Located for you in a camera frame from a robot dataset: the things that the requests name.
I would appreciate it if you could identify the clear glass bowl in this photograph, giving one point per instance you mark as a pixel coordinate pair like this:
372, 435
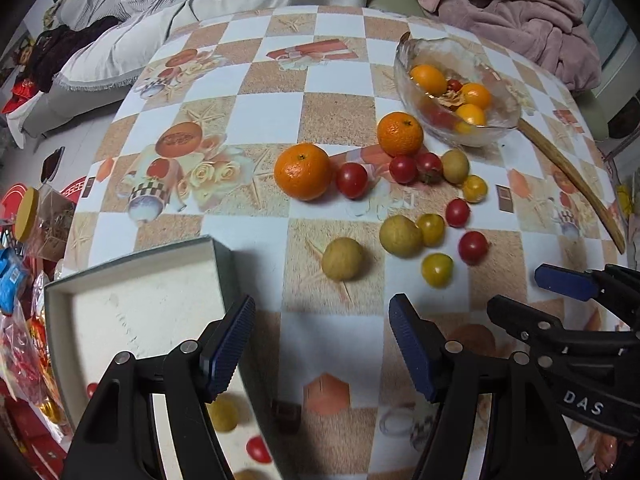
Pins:
502, 85

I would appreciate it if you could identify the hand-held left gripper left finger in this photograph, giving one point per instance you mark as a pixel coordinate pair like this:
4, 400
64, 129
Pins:
227, 355

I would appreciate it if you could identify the blue snack packets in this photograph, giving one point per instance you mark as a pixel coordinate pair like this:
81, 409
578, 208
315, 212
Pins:
11, 280

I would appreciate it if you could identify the dark brown small object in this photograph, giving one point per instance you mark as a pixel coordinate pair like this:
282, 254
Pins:
52, 165

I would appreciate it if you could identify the curved wooden stick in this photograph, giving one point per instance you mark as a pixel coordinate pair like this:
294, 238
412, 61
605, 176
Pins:
565, 170

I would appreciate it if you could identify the grey white shallow box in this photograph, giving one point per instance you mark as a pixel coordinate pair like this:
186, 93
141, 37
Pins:
140, 305

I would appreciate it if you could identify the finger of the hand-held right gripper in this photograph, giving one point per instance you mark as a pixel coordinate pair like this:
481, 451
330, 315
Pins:
520, 320
565, 282

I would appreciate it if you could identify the clear jar with yellow lid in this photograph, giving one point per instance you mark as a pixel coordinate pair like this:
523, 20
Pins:
27, 215

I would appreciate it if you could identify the red snack packets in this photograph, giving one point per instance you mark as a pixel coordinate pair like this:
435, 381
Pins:
22, 355

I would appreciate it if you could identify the mandarin orange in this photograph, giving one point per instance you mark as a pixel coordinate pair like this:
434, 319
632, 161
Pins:
302, 171
398, 134

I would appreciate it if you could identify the pink fleece blanket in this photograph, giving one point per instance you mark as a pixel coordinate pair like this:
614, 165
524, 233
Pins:
500, 5

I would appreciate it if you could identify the yellow cherry tomato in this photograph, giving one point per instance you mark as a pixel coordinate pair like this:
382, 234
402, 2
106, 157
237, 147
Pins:
474, 188
222, 412
432, 229
436, 270

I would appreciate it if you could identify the small yellow fruit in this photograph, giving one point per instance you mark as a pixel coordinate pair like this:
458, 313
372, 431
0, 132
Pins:
462, 127

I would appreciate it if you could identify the white ribbed panel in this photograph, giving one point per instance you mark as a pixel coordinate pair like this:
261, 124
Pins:
610, 30

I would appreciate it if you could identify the dark maroon cloth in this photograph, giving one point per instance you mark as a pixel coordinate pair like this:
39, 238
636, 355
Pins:
60, 50

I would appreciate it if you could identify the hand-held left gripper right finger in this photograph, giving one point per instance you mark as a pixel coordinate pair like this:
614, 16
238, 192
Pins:
412, 355

